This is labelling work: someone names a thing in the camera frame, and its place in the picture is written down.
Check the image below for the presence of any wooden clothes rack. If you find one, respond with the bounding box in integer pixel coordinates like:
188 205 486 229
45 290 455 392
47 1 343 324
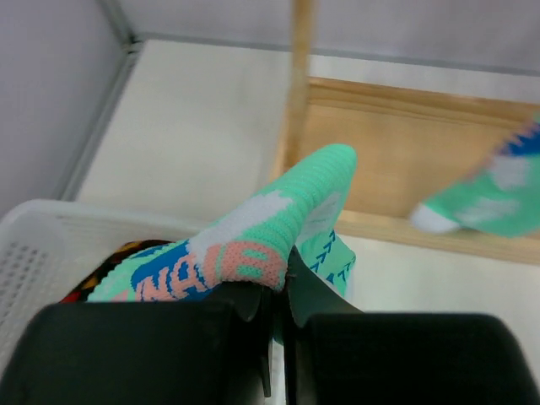
271 1 539 264

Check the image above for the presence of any white plastic basket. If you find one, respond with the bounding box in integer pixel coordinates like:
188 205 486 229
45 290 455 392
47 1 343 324
1 200 207 365

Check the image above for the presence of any mint green sock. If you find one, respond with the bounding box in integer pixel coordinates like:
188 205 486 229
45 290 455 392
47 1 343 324
86 144 357 302
410 116 539 237

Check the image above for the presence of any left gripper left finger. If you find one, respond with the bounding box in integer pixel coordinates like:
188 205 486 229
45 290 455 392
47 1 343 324
1 283 272 404

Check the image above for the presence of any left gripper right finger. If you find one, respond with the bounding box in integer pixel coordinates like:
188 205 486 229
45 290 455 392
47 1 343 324
282 251 539 404

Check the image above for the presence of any black red yellow argyle sock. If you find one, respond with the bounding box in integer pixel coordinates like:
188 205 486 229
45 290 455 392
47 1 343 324
60 240 170 304

